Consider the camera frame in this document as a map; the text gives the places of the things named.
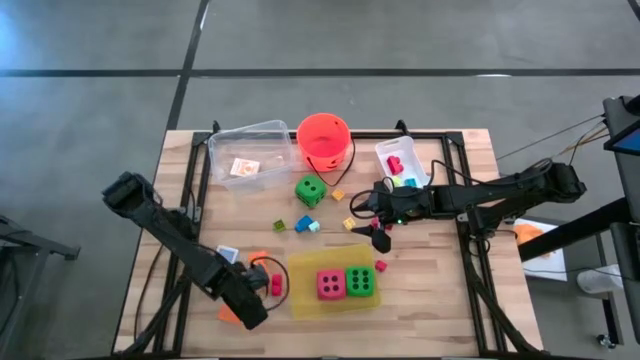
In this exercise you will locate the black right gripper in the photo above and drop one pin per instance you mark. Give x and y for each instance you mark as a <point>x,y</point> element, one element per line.
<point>405,205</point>

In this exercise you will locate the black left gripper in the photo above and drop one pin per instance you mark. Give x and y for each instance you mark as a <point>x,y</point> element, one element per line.
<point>237,285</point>

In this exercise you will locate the tall red toy brick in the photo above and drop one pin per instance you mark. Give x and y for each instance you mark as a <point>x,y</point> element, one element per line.
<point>276,285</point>

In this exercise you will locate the green foam die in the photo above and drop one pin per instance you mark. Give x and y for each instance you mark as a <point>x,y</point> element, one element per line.
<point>310,191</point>
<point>360,281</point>

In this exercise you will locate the red foam die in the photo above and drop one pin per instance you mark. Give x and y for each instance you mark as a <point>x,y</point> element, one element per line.
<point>331,285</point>

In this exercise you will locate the small teal toy brick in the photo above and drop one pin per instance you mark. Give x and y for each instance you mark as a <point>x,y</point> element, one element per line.
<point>411,182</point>

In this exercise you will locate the blue white card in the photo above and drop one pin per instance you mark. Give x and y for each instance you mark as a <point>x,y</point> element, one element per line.
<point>227,253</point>

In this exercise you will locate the red stepped toy brick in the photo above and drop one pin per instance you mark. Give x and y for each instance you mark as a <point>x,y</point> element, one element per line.
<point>395,164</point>

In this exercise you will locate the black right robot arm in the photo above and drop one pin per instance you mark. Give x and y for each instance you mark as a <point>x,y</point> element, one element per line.
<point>500,197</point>

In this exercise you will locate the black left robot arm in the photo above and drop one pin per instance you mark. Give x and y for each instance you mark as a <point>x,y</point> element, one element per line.
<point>165,230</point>

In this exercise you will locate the yellow four-stud toy brick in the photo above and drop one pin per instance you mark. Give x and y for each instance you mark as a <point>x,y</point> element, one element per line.
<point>349,223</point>

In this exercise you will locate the orange toy block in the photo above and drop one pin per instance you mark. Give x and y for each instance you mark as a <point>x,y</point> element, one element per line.
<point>226,315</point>

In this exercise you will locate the small red toy brick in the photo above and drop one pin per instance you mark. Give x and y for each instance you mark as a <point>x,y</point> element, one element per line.
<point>381,265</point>

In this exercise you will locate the orange wedge toy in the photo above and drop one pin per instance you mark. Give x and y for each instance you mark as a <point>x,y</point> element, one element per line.
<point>259,257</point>

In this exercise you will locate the light cyan toy brick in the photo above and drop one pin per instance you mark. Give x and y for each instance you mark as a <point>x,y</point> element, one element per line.
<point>314,226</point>

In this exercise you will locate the yellow translucent plastic tray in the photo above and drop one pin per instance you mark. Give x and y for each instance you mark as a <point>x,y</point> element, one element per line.
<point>305,280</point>

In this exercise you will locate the blue toy brick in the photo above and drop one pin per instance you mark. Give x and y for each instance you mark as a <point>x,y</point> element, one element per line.
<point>303,223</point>

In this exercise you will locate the white plastic basket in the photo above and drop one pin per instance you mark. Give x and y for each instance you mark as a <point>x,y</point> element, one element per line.
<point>407,155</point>

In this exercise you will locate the small olive green brick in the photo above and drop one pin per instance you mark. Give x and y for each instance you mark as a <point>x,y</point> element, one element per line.
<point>279,226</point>

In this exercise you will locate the orange pumpkin bucket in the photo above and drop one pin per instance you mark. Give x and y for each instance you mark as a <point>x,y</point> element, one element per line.
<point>324,142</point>

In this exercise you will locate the orange object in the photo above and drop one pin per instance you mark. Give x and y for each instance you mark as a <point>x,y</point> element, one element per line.
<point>530,233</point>

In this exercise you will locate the clear plastic container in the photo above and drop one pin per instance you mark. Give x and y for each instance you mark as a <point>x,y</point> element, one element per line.
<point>225,145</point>

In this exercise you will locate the white side table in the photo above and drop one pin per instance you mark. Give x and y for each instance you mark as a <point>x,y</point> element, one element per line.
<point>545,262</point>

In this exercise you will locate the black diagonal support beam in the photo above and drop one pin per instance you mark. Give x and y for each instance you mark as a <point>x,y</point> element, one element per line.
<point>575,230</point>

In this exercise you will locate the black metal table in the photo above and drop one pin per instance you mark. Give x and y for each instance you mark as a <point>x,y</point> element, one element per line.
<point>60,250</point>

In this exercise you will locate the white roll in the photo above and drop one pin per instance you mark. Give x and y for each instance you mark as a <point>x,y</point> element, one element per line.
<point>600,280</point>

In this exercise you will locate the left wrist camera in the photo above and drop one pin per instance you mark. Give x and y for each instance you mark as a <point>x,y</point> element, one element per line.
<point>259,276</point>

